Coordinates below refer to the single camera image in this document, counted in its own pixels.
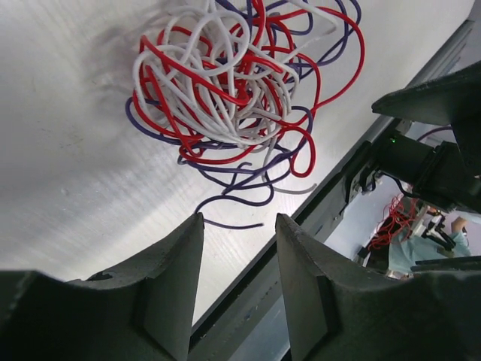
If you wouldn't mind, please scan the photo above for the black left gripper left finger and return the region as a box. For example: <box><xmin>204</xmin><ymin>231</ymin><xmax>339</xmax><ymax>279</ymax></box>
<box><xmin>1</xmin><ymin>214</ymin><xmax>204</xmax><ymax>360</ymax></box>

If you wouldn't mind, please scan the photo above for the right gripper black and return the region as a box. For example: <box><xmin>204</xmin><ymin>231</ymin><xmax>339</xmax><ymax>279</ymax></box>
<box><xmin>371</xmin><ymin>62</ymin><xmax>480</xmax><ymax>177</ymax></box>

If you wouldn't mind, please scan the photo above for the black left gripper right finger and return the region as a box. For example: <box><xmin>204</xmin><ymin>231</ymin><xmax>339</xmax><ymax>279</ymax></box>
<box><xmin>276</xmin><ymin>214</ymin><xmax>480</xmax><ymax>360</ymax></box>

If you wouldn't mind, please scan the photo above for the purple cable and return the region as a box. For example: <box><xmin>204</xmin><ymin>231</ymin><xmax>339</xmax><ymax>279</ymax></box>
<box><xmin>125</xmin><ymin>0</ymin><xmax>362</xmax><ymax>229</ymax></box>

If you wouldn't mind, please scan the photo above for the white cable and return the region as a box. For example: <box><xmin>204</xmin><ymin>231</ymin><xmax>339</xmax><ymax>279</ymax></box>
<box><xmin>132</xmin><ymin>0</ymin><xmax>338</xmax><ymax>196</ymax></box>

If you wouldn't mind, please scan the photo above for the red cable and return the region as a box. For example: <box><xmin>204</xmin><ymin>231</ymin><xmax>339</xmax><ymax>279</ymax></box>
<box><xmin>132</xmin><ymin>0</ymin><xmax>366</xmax><ymax>178</ymax></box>

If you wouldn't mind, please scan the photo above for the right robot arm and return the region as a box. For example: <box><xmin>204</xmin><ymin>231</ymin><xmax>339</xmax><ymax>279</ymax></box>
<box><xmin>276</xmin><ymin>64</ymin><xmax>480</xmax><ymax>360</ymax></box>

